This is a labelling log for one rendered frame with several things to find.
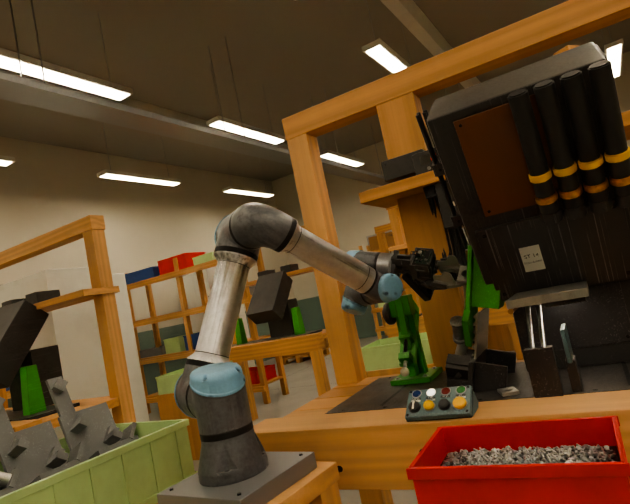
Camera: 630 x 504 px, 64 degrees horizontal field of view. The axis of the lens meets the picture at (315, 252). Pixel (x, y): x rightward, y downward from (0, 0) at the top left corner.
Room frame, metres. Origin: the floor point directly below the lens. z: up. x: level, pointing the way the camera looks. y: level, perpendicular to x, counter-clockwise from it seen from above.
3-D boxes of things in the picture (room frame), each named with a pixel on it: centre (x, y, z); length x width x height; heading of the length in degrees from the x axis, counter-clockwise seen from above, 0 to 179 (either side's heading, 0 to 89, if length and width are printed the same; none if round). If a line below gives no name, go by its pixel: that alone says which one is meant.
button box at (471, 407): (1.18, -0.21, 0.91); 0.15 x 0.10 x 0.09; 62
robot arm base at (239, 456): (1.12, 0.27, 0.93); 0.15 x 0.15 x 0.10
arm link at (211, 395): (1.13, 0.27, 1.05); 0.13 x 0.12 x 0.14; 30
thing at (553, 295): (1.23, -0.54, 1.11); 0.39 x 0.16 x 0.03; 152
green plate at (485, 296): (1.34, -0.42, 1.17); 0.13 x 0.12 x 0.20; 62
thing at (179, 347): (7.44, 1.95, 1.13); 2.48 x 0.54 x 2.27; 60
